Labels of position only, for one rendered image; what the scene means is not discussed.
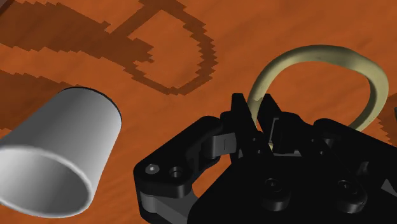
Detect white paper cup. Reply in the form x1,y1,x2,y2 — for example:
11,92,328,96
0,86,123,218

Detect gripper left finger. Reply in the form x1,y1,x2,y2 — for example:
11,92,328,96
133,92,265,224

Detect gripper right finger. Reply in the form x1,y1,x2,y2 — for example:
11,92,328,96
257,94,397,199

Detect beige curved handle ring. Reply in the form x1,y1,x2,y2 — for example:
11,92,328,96
247,45,389,151

